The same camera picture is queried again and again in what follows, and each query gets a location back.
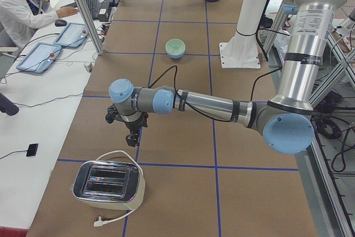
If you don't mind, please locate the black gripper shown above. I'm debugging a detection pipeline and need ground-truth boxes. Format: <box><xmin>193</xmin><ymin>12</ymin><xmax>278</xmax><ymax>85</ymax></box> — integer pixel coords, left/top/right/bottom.
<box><xmin>105</xmin><ymin>104</ymin><xmax>148</xmax><ymax>147</ymax></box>

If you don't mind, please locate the blue bowl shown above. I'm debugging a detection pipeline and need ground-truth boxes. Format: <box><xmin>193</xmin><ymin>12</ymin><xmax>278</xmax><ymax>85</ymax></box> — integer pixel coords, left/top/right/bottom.
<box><xmin>166</xmin><ymin>49</ymin><xmax>185</xmax><ymax>59</ymax></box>

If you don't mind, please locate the green bowl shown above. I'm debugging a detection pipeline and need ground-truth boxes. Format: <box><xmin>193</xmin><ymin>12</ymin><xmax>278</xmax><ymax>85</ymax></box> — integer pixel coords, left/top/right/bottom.
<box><xmin>165</xmin><ymin>38</ymin><xmax>186</xmax><ymax>50</ymax></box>

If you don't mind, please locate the person's hand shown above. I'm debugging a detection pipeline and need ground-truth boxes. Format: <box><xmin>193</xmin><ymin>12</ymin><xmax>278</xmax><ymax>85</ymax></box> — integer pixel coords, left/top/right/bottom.
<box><xmin>56</xmin><ymin>7</ymin><xmax>79</xmax><ymax>18</ymax></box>

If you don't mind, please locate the white chrome toaster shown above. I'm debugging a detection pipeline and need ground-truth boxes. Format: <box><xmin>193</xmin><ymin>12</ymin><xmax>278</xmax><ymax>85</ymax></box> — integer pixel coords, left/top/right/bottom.
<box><xmin>72</xmin><ymin>160</ymin><xmax>145</xmax><ymax>210</ymax></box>

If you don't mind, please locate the small black square device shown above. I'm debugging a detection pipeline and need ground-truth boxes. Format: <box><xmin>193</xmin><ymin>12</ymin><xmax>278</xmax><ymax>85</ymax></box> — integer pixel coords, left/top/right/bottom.
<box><xmin>26</xmin><ymin>143</ymin><xmax>38</xmax><ymax>157</ymax></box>

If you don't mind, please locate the blue teach pendant tablet far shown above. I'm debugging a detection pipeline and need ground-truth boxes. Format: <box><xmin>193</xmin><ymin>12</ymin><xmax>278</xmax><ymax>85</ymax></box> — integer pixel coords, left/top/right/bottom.
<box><xmin>53</xmin><ymin>22</ymin><xmax>89</xmax><ymax>48</ymax></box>

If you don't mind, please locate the blue teach pendant tablet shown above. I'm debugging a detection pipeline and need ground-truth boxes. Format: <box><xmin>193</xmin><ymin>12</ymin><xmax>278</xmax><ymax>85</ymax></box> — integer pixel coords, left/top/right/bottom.
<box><xmin>16</xmin><ymin>42</ymin><xmax>62</xmax><ymax>74</ymax></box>
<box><xmin>53</xmin><ymin>22</ymin><xmax>89</xmax><ymax>48</ymax></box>

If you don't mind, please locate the blue teach pendant tablet near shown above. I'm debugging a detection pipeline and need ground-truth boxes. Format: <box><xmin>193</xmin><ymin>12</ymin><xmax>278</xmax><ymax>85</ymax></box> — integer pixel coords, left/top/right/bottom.
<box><xmin>16</xmin><ymin>42</ymin><xmax>62</xmax><ymax>74</ymax></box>

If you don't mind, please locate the black computer mouse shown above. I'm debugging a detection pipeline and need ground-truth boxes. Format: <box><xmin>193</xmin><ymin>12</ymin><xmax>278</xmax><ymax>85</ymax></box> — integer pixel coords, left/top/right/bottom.
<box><xmin>54</xmin><ymin>19</ymin><xmax>67</xmax><ymax>27</ymax></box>

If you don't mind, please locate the black keyboard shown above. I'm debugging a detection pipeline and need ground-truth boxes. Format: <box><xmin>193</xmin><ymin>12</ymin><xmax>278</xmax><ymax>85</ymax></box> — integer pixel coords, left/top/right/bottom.
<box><xmin>85</xmin><ymin>0</ymin><xmax>99</xmax><ymax>20</ymax></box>

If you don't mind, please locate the person in white coat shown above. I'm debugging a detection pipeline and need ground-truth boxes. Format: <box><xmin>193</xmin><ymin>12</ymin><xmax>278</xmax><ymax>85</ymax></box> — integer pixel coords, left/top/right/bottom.
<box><xmin>0</xmin><ymin>0</ymin><xmax>80</xmax><ymax>49</ymax></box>

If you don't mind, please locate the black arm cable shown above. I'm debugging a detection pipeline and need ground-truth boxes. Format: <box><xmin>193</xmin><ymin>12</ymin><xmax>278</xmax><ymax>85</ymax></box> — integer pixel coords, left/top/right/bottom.
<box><xmin>148</xmin><ymin>65</ymin><xmax>283</xmax><ymax>123</ymax></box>

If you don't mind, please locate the white toaster power cable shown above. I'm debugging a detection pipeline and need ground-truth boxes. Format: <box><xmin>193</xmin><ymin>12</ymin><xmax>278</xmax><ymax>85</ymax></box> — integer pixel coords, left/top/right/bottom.
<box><xmin>93</xmin><ymin>150</ymin><xmax>139</xmax><ymax>227</ymax></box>

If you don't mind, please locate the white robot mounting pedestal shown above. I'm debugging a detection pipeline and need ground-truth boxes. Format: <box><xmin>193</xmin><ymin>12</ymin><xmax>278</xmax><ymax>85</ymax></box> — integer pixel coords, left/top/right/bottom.
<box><xmin>219</xmin><ymin>0</ymin><xmax>267</xmax><ymax>69</ymax></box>

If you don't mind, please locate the aluminium frame post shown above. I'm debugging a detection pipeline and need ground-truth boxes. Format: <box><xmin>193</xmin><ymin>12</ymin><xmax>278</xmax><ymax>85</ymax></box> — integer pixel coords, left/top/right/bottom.
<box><xmin>75</xmin><ymin>0</ymin><xmax>103</xmax><ymax>56</ymax></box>

